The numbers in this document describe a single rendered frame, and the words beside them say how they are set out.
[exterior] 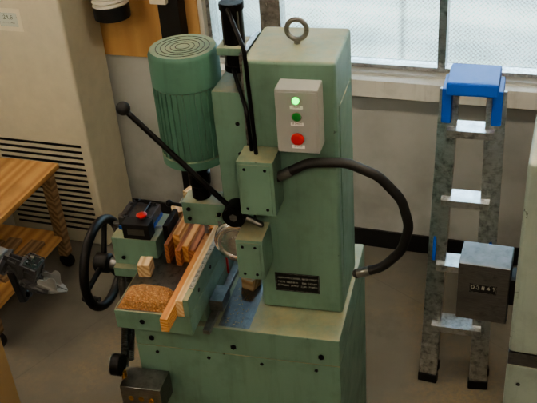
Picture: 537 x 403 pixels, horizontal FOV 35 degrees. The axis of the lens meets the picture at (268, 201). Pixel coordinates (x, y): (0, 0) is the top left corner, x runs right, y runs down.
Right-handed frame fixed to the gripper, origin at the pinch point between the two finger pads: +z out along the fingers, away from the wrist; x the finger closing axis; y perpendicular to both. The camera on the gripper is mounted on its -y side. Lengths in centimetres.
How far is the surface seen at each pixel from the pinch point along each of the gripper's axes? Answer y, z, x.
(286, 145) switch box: 88, 52, -16
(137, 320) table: 31, 31, -29
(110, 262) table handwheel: 18.8, 12.9, -0.4
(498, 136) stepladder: 69, 110, 64
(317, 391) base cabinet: 22, 82, -21
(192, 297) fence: 42, 42, -26
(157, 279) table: 33.5, 30.5, -15.6
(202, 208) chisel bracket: 52, 35, -3
